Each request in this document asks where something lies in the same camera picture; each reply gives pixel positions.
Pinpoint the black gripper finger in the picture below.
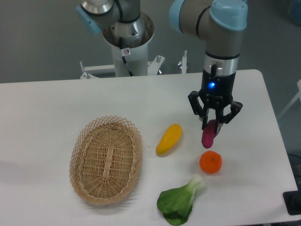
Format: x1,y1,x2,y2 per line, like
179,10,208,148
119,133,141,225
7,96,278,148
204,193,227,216
188,91,210,130
215,100,243,135

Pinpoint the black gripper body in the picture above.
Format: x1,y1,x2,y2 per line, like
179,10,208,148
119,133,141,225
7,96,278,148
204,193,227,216
198,64,236,110

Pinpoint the purple sweet potato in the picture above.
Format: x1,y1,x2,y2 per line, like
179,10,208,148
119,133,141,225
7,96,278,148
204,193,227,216
201,120,220,149

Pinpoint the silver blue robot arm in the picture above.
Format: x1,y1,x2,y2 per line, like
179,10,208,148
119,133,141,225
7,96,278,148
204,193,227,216
76,0,248,135

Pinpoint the woven wicker basket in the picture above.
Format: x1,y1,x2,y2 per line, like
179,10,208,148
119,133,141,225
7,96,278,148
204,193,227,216
69,116,143,205

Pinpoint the yellow mango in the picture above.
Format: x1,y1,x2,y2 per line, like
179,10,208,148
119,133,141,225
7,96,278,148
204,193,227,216
156,123,182,156

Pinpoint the orange tangerine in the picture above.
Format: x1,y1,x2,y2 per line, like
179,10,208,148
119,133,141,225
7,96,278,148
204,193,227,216
199,150,222,174

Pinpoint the green bok choy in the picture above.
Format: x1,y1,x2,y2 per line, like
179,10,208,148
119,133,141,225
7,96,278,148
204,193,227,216
157,174,206,226

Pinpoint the black box at table edge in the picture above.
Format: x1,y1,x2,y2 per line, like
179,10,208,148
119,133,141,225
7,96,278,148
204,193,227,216
283,191,301,216

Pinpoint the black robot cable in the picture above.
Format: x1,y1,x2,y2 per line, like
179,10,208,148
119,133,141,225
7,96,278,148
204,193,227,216
119,37,135,77

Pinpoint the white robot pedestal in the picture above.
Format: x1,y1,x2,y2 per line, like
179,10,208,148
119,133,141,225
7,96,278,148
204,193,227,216
102,12,154,63

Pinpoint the white metal base frame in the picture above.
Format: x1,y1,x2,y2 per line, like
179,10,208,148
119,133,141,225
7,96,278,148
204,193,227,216
79,49,190,79

